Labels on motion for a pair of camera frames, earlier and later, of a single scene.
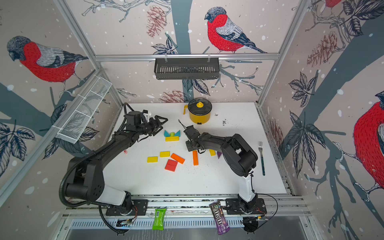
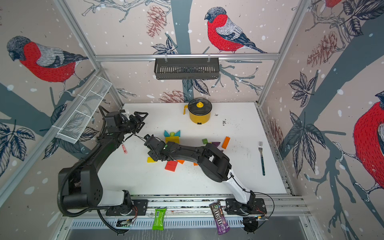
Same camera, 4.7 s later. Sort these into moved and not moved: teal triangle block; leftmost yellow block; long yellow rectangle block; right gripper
Moved: right gripper
Not moved: teal triangle block; leftmost yellow block; long yellow rectangle block
